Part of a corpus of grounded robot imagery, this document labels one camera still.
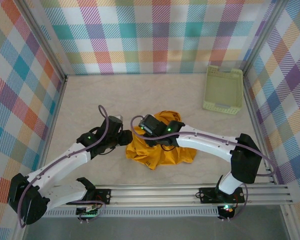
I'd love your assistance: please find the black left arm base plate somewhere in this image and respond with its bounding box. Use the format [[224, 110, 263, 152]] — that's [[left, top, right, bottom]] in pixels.
[[65, 188, 112, 206]]

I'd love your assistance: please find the grey slotted cable duct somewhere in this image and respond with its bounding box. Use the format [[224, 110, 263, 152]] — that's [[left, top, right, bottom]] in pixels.
[[29, 208, 220, 218]]

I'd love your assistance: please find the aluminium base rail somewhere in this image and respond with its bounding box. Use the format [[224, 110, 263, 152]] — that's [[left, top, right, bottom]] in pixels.
[[17, 184, 293, 208]]

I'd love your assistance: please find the aluminium corner post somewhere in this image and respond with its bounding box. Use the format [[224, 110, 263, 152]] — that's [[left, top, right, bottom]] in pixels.
[[241, 0, 289, 76], [16, 0, 68, 83]]

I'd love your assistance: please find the aluminium side rail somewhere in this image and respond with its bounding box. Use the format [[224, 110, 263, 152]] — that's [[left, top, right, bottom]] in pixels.
[[37, 76, 68, 176], [242, 73, 278, 185]]

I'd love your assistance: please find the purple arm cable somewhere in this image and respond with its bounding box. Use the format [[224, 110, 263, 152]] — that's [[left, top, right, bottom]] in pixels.
[[17, 104, 110, 230], [130, 114, 277, 222]]

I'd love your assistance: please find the yellow t-shirt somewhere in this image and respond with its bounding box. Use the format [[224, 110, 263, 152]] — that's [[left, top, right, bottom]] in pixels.
[[125, 109, 198, 171]]

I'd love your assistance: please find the pale green plastic basket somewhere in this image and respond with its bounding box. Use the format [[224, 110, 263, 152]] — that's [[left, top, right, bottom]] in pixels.
[[202, 65, 244, 116]]

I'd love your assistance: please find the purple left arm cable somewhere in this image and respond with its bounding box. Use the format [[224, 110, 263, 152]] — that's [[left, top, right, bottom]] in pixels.
[[17, 104, 110, 230]]

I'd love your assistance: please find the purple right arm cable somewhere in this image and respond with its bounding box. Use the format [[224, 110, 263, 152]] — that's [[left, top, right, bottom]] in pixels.
[[130, 114, 277, 222]]

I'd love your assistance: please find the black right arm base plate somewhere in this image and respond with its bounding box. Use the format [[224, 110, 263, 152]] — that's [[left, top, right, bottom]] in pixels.
[[199, 186, 246, 204]]

